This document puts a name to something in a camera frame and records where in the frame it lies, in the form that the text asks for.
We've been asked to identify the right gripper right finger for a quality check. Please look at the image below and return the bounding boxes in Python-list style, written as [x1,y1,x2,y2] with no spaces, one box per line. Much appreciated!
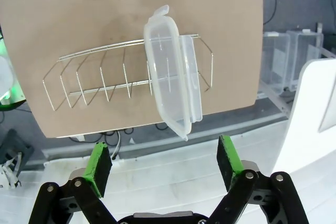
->
[209,134,309,224]

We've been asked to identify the white cable tie bundle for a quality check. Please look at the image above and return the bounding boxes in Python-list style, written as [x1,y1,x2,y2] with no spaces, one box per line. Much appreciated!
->
[0,153,23,190]

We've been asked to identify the clear plastic storage bin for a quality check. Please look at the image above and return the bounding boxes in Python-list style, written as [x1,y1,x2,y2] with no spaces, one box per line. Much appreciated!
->
[262,31,292,95]
[286,28,323,91]

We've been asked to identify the clear plastic container lid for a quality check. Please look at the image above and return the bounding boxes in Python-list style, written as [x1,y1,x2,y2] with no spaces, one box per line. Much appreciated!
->
[143,5,194,141]
[178,34,204,124]

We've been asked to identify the silver wire lid rack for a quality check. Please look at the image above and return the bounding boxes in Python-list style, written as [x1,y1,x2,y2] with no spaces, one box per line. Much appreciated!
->
[41,34,215,111]

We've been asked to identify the black box bracket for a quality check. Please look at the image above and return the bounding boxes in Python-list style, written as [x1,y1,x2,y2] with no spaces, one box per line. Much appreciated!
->
[0,129,35,175]

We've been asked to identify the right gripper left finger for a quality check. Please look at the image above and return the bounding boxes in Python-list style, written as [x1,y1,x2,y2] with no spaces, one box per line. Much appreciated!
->
[28,142,119,224]

